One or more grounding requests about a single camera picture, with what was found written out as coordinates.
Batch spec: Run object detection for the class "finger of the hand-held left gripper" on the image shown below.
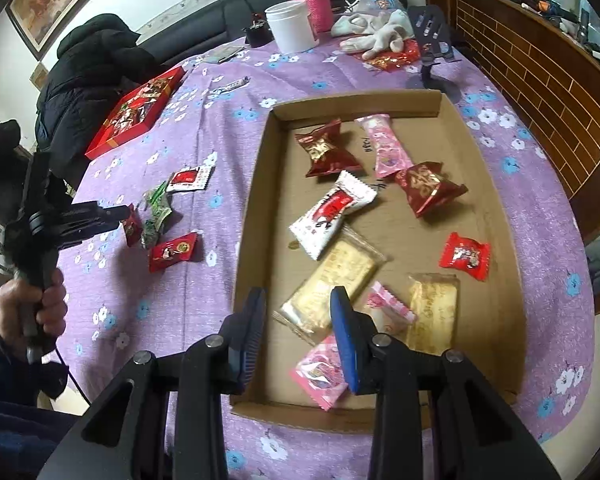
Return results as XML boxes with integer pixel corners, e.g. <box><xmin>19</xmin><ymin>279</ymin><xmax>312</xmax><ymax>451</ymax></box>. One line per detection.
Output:
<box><xmin>50</xmin><ymin>221</ymin><xmax>126</xmax><ymax>253</ymax></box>
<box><xmin>69</xmin><ymin>201</ymin><xmax>136</xmax><ymax>226</ymax></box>

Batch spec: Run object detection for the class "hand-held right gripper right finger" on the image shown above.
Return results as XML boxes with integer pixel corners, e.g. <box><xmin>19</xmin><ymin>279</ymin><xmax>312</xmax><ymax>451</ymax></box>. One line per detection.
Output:
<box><xmin>330</xmin><ymin>285</ymin><xmax>561</xmax><ymax>480</ymax></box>

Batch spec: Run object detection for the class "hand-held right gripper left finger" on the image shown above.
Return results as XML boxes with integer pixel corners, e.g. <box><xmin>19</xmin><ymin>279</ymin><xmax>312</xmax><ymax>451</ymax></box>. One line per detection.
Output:
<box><xmin>37</xmin><ymin>287</ymin><xmax>268</xmax><ymax>480</ymax></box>

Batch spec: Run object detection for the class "pink cartoon snack packet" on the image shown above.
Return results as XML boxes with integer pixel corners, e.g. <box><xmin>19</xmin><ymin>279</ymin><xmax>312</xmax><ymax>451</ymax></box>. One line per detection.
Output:
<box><xmin>290</xmin><ymin>334</ymin><xmax>353</xmax><ymax>412</ymax></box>

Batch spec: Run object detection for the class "pink striped snack packet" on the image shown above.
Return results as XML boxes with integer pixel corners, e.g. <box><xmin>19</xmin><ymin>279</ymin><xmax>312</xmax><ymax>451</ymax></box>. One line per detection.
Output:
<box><xmin>362</xmin><ymin>281</ymin><xmax>418</xmax><ymax>336</ymax></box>

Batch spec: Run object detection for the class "small green candy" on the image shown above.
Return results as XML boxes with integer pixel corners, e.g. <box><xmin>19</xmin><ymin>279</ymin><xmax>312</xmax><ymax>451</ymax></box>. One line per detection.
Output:
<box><xmin>140</xmin><ymin>215</ymin><xmax>173</xmax><ymax>251</ymax></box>

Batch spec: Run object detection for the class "large clear biscuit packet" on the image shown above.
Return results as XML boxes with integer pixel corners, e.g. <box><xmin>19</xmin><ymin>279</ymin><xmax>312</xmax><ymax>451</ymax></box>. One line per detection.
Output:
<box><xmin>272</xmin><ymin>227</ymin><xmax>388</xmax><ymax>346</ymax></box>

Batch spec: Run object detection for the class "green white snack packet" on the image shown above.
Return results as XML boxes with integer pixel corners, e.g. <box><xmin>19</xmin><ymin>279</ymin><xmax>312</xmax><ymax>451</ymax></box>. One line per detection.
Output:
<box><xmin>139</xmin><ymin>184</ymin><xmax>175</xmax><ymax>221</ymax></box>

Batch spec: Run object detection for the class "small clear biscuit packet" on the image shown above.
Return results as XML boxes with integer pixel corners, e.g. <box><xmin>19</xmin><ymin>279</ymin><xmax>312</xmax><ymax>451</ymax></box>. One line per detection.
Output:
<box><xmin>407</xmin><ymin>272</ymin><xmax>462</xmax><ymax>356</ymax></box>

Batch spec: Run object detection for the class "small white red-label snack packet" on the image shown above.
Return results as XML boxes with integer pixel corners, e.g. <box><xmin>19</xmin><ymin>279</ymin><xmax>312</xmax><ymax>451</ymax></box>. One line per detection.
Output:
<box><xmin>165</xmin><ymin>165</ymin><xmax>216</xmax><ymax>193</ymax></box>

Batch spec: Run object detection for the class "cardboard tray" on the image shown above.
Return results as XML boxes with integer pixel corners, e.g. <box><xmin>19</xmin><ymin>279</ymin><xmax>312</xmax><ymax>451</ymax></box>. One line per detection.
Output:
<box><xmin>229</xmin><ymin>89</ymin><xmax>527</xmax><ymax>433</ymax></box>

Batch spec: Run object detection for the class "large white red-label snack packet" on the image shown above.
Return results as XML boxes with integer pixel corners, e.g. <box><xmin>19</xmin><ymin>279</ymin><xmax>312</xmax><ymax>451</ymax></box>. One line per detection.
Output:
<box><xmin>289</xmin><ymin>170</ymin><xmax>378</xmax><ymax>261</ymax></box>

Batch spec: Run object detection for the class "small red candy packet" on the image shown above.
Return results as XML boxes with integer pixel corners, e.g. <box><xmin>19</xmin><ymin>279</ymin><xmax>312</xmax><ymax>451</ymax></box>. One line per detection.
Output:
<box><xmin>439</xmin><ymin>232</ymin><xmax>491</xmax><ymax>281</ymax></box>

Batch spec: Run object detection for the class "dark red foil snack packet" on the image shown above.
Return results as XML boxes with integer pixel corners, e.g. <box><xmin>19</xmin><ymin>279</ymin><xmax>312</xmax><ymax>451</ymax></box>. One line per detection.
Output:
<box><xmin>294</xmin><ymin>119</ymin><xmax>362</xmax><ymax>178</ymax></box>
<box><xmin>394</xmin><ymin>161</ymin><xmax>469</xmax><ymax>219</ymax></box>

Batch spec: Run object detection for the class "long pink snack packet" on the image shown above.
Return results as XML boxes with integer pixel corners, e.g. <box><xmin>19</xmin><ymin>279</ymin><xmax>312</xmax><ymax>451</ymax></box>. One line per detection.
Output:
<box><xmin>355</xmin><ymin>114</ymin><xmax>415</xmax><ymax>179</ymax></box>

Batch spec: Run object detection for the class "person's left forearm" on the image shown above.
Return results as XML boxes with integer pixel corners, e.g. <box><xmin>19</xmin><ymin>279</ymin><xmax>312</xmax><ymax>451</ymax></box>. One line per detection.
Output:
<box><xmin>0</xmin><ymin>310</ymin><xmax>88</xmax><ymax>480</ymax></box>

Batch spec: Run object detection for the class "person's left hand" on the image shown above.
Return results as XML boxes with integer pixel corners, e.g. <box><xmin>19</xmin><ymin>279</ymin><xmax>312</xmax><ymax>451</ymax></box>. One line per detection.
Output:
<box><xmin>0</xmin><ymin>267</ymin><xmax>67</xmax><ymax>356</ymax></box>

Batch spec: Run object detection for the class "dark cloth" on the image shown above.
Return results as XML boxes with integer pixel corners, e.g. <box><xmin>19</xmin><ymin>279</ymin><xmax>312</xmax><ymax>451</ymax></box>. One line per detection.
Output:
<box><xmin>0</xmin><ymin>120</ymin><xmax>23</xmax><ymax>211</ymax></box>

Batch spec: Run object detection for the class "red candy gift box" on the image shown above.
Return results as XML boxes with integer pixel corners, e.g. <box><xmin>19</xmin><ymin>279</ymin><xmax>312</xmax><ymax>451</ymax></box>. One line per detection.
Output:
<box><xmin>85</xmin><ymin>66</ymin><xmax>187</xmax><ymax>160</ymax></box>

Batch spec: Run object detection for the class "purple floral tablecloth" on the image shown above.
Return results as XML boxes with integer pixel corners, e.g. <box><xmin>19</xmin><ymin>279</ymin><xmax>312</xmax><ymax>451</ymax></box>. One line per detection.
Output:
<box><xmin>45</xmin><ymin>35</ymin><xmax>596</xmax><ymax>480</ymax></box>

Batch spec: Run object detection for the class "black jacket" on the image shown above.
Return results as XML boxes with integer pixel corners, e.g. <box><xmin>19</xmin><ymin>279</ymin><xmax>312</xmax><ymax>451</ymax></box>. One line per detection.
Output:
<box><xmin>35</xmin><ymin>14</ymin><xmax>163</xmax><ymax>171</ymax></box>

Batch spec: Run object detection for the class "small striped candy stick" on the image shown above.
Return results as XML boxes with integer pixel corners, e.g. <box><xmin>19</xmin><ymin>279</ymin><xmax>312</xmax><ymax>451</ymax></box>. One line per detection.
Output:
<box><xmin>207</xmin><ymin>76</ymin><xmax>251</xmax><ymax>97</ymax></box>

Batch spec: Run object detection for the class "flat patterned card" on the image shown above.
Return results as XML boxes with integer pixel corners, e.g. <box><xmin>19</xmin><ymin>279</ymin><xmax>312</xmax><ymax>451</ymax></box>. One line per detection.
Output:
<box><xmin>204</xmin><ymin>45</ymin><xmax>246</xmax><ymax>64</ymax></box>

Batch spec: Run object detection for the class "black sofa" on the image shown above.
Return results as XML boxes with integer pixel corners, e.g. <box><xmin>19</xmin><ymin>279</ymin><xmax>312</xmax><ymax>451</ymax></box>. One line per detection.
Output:
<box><xmin>145</xmin><ymin>0</ymin><xmax>408</xmax><ymax>66</ymax></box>

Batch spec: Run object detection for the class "white plastic cup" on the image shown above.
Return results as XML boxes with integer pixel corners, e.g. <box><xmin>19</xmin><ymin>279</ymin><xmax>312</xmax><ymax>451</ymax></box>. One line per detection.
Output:
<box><xmin>265</xmin><ymin>0</ymin><xmax>318</xmax><ymax>55</ymax></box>

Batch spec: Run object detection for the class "red patterned foil bag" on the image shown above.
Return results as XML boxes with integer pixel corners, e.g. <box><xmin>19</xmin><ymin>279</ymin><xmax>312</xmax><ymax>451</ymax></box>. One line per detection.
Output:
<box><xmin>364</xmin><ymin>40</ymin><xmax>423</xmax><ymax>73</ymax></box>

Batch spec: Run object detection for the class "white glove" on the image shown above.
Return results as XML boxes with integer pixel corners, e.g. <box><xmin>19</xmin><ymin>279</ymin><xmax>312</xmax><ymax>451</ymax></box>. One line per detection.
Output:
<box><xmin>331</xmin><ymin>10</ymin><xmax>376</xmax><ymax>40</ymax></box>
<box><xmin>341</xmin><ymin>8</ymin><xmax>413</xmax><ymax>61</ymax></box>

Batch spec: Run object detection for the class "dark phone stand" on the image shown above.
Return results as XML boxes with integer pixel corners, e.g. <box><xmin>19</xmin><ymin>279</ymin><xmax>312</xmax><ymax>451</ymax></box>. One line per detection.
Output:
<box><xmin>407</xmin><ymin>5</ymin><xmax>462</xmax><ymax>96</ymax></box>

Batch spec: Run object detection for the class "wooden brick-pattern cabinet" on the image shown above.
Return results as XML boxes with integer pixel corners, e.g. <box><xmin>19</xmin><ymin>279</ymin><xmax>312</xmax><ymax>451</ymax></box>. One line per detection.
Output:
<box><xmin>422</xmin><ymin>0</ymin><xmax>600</xmax><ymax>241</ymax></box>

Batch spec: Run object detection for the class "blue patterned pouch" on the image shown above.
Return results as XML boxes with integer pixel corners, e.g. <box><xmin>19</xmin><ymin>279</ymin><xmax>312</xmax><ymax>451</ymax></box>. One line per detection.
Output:
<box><xmin>355</xmin><ymin>0</ymin><xmax>406</xmax><ymax>13</ymax></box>

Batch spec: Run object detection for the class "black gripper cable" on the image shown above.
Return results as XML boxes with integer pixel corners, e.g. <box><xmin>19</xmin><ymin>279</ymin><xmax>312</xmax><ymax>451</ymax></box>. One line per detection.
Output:
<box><xmin>55</xmin><ymin>345</ymin><xmax>93</xmax><ymax>411</ymax></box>

